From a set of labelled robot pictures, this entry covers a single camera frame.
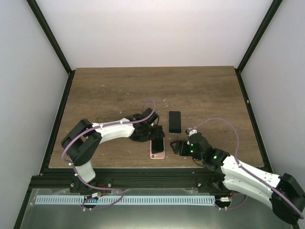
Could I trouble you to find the pink phone case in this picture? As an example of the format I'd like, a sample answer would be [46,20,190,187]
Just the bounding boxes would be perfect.
[150,144,165,159]

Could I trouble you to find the white silver smartphone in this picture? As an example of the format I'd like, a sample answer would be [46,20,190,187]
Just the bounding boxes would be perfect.
[151,138,164,155]

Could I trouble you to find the clear magsafe phone case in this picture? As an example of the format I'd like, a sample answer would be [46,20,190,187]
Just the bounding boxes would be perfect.
[168,111,183,135]

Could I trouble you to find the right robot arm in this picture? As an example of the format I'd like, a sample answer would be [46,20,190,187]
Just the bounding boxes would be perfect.
[170,130,305,225]

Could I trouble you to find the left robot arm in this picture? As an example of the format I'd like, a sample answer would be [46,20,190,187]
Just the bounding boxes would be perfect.
[61,108,165,193]

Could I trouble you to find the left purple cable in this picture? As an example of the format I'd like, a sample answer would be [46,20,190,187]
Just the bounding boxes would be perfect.
[61,99,157,212]

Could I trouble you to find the purple cable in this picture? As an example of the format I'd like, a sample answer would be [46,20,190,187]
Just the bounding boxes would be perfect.
[190,117,303,219]
[61,99,157,212]

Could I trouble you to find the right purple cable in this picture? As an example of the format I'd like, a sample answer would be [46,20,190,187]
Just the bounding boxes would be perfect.
[190,117,303,219]

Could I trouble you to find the black aluminium front rail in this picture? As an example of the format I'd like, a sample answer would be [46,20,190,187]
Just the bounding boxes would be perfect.
[29,167,228,193]

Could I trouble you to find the light blue cable duct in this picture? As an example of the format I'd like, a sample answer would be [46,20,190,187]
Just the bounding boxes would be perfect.
[34,195,215,206]

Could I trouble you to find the right black frame post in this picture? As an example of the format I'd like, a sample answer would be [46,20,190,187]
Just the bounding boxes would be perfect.
[237,0,283,72]

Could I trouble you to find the black frame post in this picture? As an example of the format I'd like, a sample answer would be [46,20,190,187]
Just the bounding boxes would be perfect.
[26,0,72,75]
[237,0,283,72]

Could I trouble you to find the left black frame post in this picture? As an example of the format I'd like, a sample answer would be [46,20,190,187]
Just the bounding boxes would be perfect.
[26,0,72,75]

